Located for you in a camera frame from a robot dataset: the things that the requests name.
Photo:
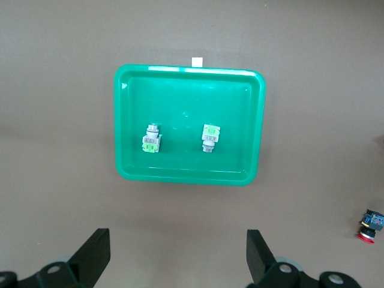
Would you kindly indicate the small silver tape piece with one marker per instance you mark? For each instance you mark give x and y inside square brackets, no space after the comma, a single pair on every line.
[197,61]

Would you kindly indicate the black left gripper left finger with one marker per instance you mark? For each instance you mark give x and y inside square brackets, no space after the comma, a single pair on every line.
[87,258]

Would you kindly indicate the green push button switch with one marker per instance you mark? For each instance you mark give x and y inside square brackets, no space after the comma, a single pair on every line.
[210,135]
[151,141]

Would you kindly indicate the red button blue body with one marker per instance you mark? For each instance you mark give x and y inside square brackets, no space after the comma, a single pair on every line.
[372,223]

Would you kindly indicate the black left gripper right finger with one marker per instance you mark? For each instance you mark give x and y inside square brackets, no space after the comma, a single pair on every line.
[261,258]

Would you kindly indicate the green plastic tray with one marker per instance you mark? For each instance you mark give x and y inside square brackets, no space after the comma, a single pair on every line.
[186,99]

